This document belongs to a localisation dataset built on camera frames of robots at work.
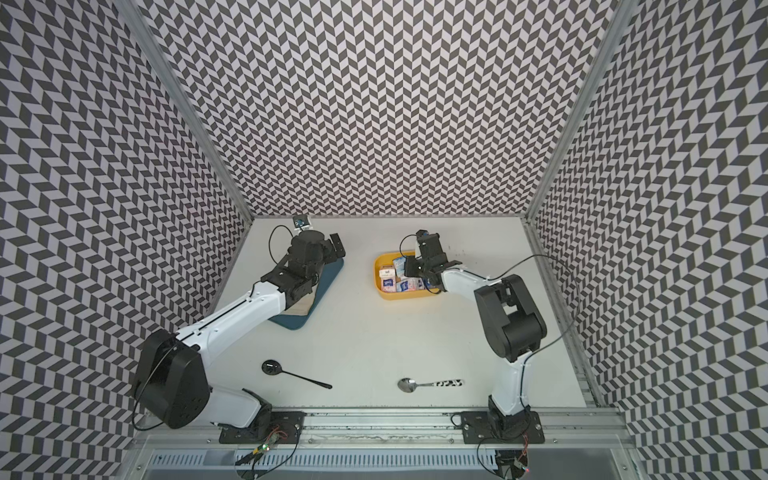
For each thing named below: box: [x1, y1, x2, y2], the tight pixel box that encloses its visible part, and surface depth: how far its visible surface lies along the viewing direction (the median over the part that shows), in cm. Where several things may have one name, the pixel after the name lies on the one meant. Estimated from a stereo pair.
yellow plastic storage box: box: [374, 250, 440, 300], surface depth 97 cm
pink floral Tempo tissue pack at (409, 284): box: [396, 277, 425, 292], surface depth 96 cm
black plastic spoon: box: [261, 359, 333, 389], surface depth 82 cm
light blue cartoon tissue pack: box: [393, 256, 406, 278], surface depth 100 cm
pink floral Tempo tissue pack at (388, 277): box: [378, 268, 396, 287], surface depth 98 cm
